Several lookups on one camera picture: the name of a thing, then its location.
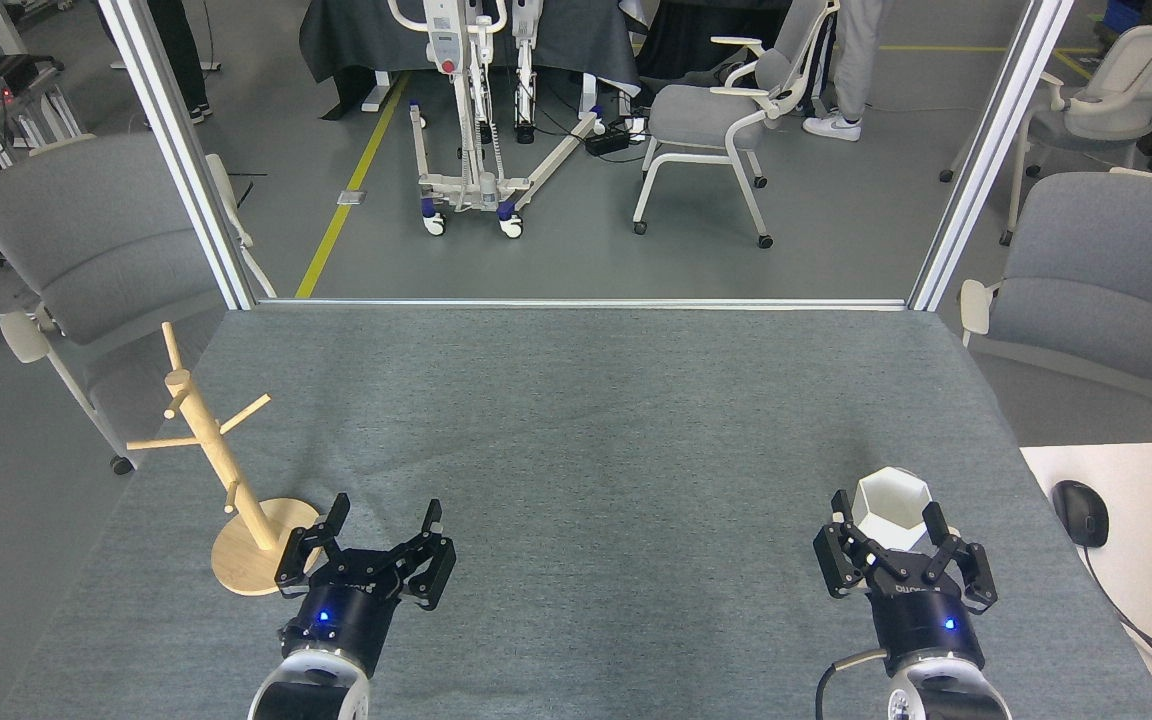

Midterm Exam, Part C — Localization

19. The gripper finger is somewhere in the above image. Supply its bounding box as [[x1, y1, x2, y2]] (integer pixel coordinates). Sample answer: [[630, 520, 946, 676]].
[[394, 498, 457, 612], [274, 492, 351, 593], [921, 502, 999, 615], [813, 489, 899, 601]]

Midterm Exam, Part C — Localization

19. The white hexagonal cup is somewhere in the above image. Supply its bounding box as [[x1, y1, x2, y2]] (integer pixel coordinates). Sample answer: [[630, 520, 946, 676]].
[[853, 467, 961, 554]]

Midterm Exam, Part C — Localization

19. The black mouse cable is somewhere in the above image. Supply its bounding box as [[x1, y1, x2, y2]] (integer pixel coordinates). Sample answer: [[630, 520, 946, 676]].
[[1081, 545, 1152, 693]]

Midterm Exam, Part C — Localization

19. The grey chair with white frame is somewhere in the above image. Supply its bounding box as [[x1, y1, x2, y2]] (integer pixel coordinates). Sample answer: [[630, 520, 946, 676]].
[[632, 0, 833, 250], [939, 22, 1152, 247], [0, 133, 278, 476], [958, 168, 1152, 442]]

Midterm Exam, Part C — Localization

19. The silver post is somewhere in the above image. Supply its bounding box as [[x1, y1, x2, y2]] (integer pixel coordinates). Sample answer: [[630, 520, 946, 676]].
[[908, 0, 1077, 312], [96, 0, 260, 312]]

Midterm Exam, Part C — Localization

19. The metal equipment rack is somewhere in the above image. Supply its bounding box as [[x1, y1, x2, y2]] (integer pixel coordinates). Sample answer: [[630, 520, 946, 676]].
[[0, 50, 87, 269]]

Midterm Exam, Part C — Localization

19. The white stand on wheels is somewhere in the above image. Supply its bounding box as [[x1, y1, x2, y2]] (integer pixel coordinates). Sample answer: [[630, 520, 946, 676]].
[[386, 0, 609, 239]]

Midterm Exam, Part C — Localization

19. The black power strip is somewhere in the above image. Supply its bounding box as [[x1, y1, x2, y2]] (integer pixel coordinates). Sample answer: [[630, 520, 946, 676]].
[[584, 119, 633, 157]]

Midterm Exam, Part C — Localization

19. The dark cloth covered table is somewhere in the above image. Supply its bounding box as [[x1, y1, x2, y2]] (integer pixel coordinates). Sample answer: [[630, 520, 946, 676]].
[[298, 0, 643, 113]]

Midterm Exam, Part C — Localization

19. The person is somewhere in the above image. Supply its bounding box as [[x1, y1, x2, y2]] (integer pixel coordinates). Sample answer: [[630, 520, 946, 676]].
[[802, 0, 885, 143], [101, 0, 223, 126]]

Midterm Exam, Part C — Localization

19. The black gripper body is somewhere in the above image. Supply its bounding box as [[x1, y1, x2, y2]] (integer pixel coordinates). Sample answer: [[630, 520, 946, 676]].
[[280, 547, 405, 681], [866, 560, 987, 674]]

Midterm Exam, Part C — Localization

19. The silver crossbar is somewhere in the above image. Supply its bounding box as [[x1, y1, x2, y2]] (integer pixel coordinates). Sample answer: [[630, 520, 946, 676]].
[[256, 297, 913, 312]]

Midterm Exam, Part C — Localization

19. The wooden cup rack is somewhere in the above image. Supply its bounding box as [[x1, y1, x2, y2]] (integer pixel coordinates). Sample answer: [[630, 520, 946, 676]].
[[126, 321, 325, 598]]

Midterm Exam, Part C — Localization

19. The black computer mouse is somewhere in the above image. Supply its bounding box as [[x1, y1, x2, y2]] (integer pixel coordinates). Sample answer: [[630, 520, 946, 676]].
[[1052, 480, 1110, 549]]

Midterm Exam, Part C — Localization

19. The white desk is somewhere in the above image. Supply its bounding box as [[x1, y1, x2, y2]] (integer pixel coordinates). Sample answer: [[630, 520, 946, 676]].
[[1021, 441, 1152, 720]]

